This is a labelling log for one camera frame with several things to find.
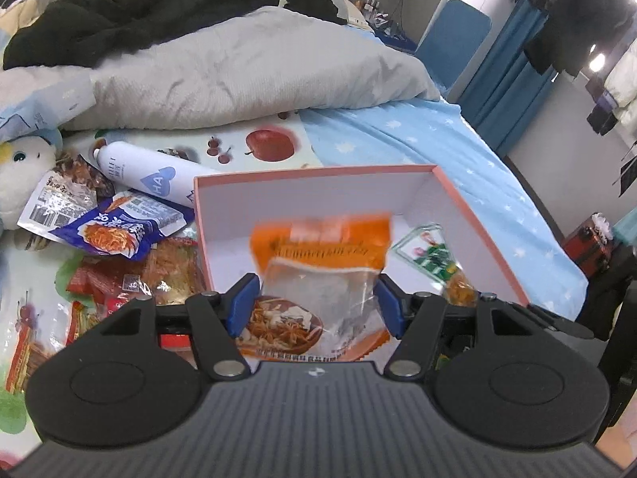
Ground green snack packet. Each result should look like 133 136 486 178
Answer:
391 223 481 307

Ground cartoon print pillow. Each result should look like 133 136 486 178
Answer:
0 0 68 61

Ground black chair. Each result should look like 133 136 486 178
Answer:
580 246 637 344

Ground red suitcase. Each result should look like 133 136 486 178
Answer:
562 213 618 280

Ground hanging dark clothes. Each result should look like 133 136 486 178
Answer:
518 0 637 78

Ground blue star bedsheet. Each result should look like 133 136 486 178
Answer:
299 100 588 319

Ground clear noodle snack packet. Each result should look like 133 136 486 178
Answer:
134 239 207 304

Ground white blue plush toy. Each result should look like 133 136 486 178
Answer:
0 129 63 232

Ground white spray bottle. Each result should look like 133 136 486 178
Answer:
91 140 197 207

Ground pink cardboard box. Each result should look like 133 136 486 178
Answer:
193 164 531 310

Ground large black clothing pile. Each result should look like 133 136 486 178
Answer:
2 0 279 71

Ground white barcode snack packet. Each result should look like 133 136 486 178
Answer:
17 152 117 235

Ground light blue plastic bag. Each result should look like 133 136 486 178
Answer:
0 72 98 143

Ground orange snack packet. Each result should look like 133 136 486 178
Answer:
238 213 394 363

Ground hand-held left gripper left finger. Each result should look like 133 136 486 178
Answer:
67 273 261 380

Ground grey blanket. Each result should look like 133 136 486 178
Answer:
0 6 441 133

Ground blue snack packet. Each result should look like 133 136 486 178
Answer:
50 192 195 261

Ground blue curtain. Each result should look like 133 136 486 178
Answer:
458 0 558 157

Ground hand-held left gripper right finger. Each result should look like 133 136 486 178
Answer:
373 276 563 380

